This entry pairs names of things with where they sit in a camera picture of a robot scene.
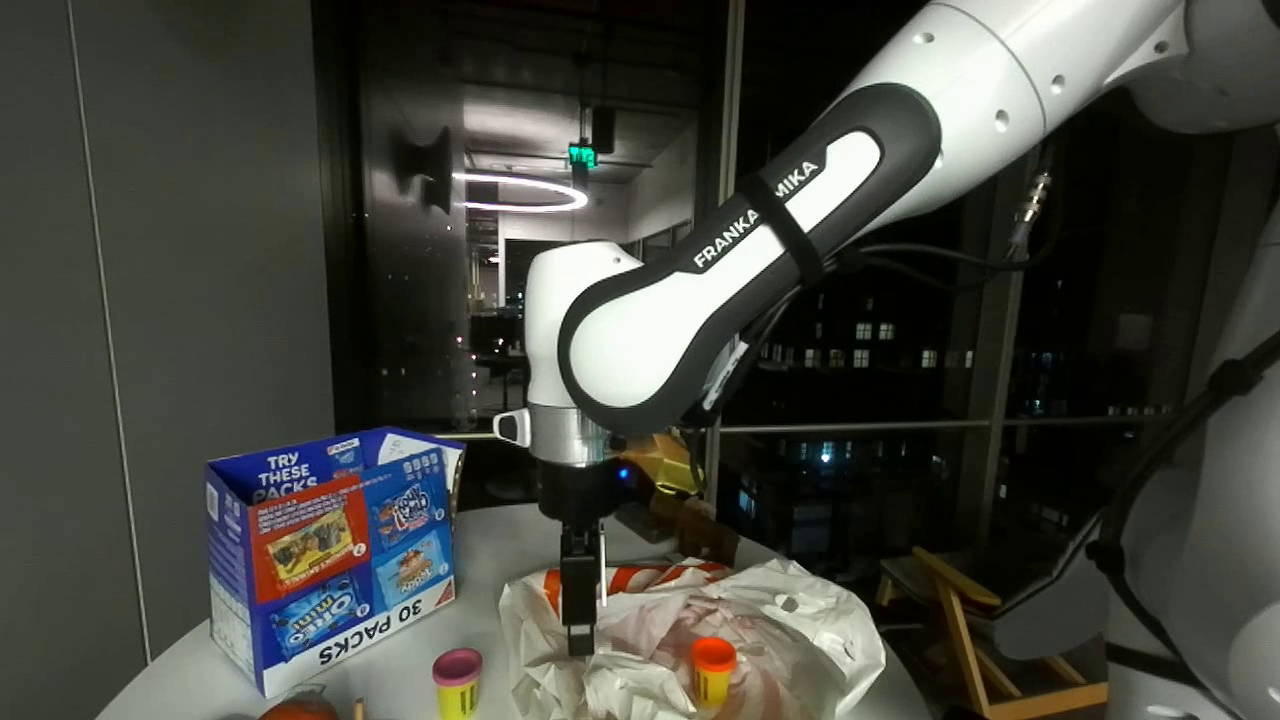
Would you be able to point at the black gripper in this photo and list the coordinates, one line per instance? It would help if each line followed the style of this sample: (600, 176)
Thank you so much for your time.
(580, 498)

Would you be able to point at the yellow container orange lid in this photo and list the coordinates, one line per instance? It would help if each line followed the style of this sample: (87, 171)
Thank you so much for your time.
(714, 671)

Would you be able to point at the yellow container pink lid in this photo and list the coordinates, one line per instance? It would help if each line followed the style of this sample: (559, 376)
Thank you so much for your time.
(457, 682)

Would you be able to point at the white orange striped plastic bag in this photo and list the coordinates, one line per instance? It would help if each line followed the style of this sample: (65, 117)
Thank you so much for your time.
(800, 624)

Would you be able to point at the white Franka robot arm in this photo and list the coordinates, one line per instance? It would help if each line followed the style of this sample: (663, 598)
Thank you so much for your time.
(827, 185)

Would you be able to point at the blue snack variety box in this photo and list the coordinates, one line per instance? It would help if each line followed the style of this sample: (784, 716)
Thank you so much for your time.
(326, 545)

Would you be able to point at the small brown round object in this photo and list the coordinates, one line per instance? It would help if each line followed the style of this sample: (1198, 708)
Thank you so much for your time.
(298, 708)

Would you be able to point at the wooden folding stand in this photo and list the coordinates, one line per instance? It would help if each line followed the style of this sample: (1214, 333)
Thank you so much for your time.
(972, 624)

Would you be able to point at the green exit sign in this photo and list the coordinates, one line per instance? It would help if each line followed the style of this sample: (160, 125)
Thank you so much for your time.
(580, 153)

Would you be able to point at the metal window frame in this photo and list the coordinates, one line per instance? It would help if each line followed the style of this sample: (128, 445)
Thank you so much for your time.
(725, 83)

